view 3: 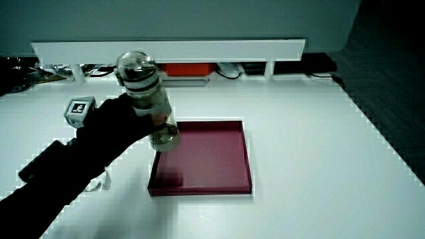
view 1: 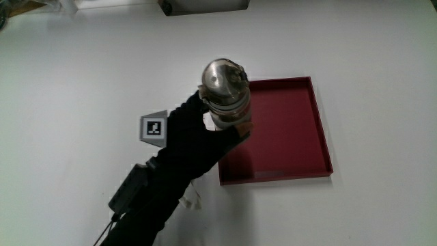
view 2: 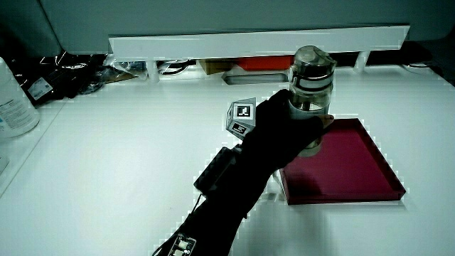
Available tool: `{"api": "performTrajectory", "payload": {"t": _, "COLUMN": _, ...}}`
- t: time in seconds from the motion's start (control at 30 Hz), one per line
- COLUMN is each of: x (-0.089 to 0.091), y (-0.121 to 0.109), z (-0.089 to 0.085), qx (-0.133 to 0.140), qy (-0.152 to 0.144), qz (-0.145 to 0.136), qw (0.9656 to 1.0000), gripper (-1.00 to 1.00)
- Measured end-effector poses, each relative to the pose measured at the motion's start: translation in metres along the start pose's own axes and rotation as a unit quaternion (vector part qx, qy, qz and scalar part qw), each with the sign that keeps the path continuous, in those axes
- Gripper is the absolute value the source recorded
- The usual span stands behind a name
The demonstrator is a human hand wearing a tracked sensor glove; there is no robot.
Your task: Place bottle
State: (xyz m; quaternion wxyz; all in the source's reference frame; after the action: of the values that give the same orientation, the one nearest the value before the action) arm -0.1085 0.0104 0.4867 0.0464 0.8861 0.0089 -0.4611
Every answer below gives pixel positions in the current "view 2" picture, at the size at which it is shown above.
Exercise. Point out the orange box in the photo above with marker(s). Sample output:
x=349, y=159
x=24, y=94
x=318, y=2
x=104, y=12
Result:
x=264, y=63

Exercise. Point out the clear plastic bag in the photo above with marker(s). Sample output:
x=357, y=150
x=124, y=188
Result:
x=122, y=67

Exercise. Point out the clear plastic bottle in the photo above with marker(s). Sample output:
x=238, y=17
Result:
x=313, y=85

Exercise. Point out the person's left forearm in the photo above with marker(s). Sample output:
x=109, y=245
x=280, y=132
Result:
x=224, y=213

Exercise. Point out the grey flat tray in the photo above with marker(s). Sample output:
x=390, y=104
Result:
x=256, y=79

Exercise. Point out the small circuit board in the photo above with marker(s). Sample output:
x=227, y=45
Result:
x=182, y=246

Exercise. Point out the black wrist sensor box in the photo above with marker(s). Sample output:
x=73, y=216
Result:
x=213, y=170

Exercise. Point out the white raised shelf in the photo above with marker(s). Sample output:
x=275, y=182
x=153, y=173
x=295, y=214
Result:
x=256, y=42

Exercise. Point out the brown cardboard box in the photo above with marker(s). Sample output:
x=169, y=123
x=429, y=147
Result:
x=213, y=66

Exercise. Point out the person's left hand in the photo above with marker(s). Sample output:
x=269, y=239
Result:
x=273, y=138

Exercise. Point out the white plastic jug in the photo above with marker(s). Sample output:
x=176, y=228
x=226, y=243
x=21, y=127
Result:
x=14, y=106

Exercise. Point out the red square tray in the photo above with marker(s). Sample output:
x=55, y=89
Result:
x=352, y=167

